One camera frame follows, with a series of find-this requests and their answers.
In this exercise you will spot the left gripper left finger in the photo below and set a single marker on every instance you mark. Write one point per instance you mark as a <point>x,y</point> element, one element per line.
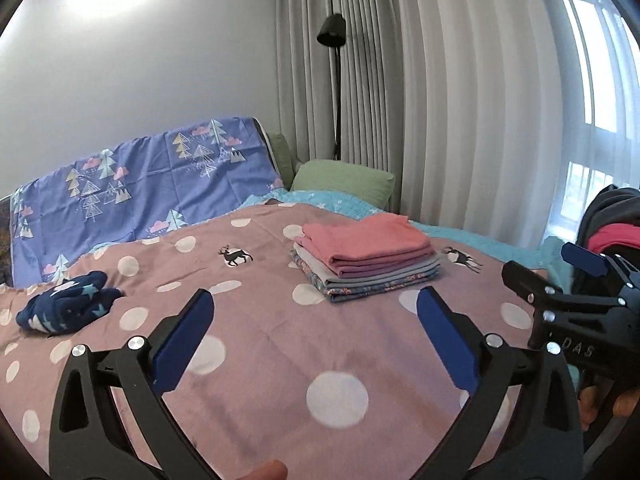
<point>109,419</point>

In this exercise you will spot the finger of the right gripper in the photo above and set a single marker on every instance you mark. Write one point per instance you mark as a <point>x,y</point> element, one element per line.
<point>600,275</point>
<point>544,296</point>

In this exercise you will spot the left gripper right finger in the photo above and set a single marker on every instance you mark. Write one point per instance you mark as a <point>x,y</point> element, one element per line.
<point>543,439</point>

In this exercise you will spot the pink knit garment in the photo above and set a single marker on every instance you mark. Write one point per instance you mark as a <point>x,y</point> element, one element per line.
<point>379,240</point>

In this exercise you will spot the folded clothes stack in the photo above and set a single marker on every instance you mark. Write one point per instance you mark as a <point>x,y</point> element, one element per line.
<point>338,289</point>

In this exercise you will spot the left hand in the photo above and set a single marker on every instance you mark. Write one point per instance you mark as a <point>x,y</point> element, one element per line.
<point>274,470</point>

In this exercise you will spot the black bag with red cloth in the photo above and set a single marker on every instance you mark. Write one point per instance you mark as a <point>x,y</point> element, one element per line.
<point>611,220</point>

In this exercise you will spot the light blue bed sheet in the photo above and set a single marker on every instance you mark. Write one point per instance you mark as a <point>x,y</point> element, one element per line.
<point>546,257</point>

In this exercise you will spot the navy star fleece garment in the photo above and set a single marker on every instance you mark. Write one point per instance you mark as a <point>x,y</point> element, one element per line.
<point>69,306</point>

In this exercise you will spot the mauve polka dot blanket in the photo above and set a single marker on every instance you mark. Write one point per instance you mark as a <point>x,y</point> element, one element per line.
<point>335,391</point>

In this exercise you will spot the dark patterned pillow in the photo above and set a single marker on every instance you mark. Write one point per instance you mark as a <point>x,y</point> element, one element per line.
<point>5,243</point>

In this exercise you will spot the grey curtain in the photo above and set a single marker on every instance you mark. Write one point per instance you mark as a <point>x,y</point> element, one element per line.
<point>499,117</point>

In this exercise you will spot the green pillow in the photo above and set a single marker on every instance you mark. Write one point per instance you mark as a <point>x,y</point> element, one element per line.
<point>373,186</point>

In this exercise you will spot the purple tree print pillow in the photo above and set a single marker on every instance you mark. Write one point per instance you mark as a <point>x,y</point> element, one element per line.
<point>138,190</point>

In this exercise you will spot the black floor lamp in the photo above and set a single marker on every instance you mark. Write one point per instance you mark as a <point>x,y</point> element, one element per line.
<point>332,35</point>

